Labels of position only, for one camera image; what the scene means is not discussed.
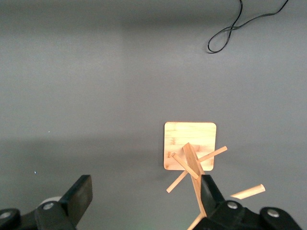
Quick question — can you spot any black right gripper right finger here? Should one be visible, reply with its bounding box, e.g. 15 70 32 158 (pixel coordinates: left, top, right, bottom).
191 174 303 230

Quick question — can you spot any wooden cup stand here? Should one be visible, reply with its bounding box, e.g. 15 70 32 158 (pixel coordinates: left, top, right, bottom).
163 121 266 230

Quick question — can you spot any thin black loose cable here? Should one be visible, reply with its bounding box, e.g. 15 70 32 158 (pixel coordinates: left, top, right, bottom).
207 0 290 54

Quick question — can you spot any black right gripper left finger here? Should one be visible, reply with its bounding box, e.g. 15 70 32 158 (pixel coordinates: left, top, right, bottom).
0 174 94 230

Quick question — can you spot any dark grey table cloth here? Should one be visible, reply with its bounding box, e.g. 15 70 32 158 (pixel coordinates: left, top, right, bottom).
0 0 307 230

